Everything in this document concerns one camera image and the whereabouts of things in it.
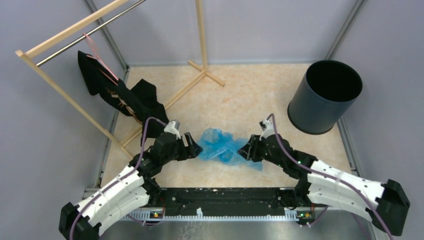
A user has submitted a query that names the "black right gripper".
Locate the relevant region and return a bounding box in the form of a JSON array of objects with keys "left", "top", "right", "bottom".
[{"left": 236, "top": 134, "right": 285, "bottom": 168}]

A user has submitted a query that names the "blue plastic trash bag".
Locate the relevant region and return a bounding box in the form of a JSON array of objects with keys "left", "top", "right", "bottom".
[{"left": 198, "top": 128, "right": 263, "bottom": 171}]

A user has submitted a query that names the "dark grey trash bin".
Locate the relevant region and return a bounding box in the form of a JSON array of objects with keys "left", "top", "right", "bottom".
[{"left": 287, "top": 60, "right": 363, "bottom": 135}]

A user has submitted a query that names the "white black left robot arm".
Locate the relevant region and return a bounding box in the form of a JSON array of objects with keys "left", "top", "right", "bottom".
[{"left": 58, "top": 132, "right": 203, "bottom": 240}]

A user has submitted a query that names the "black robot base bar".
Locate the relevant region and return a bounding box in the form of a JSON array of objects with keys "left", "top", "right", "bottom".
[{"left": 144, "top": 187, "right": 313, "bottom": 217}]

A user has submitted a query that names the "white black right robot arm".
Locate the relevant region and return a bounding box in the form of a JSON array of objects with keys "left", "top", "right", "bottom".
[{"left": 237, "top": 134, "right": 411, "bottom": 237}]

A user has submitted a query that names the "black garment with print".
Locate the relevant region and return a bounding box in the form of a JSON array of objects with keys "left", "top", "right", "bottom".
[{"left": 77, "top": 50, "right": 169, "bottom": 124}]

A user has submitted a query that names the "pink clothes hanger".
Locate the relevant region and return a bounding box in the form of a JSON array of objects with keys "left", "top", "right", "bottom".
[{"left": 83, "top": 33, "right": 120, "bottom": 86}]

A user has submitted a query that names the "metal hanging rod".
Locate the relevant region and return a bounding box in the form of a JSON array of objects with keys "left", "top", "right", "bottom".
[{"left": 36, "top": 0, "right": 146, "bottom": 67}]

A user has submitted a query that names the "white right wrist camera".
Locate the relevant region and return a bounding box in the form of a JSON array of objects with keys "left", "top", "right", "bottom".
[{"left": 259, "top": 118, "right": 275, "bottom": 139}]

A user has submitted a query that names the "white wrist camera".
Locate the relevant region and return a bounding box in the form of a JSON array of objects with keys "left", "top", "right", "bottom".
[
  {"left": 259, "top": 118, "right": 275, "bottom": 139},
  {"left": 163, "top": 119, "right": 181, "bottom": 140}
]

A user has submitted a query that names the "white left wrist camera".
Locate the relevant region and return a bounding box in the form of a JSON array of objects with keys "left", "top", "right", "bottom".
[{"left": 163, "top": 119, "right": 181, "bottom": 140}]

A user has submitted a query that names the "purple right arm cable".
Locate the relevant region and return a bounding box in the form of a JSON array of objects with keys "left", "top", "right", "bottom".
[{"left": 266, "top": 113, "right": 395, "bottom": 240}]

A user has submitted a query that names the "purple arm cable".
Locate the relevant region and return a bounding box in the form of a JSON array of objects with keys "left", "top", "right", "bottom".
[
  {"left": 266, "top": 113, "right": 395, "bottom": 240},
  {"left": 67, "top": 116, "right": 168, "bottom": 240}
]

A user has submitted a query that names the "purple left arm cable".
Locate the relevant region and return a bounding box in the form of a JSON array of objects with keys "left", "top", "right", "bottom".
[{"left": 67, "top": 116, "right": 168, "bottom": 240}]

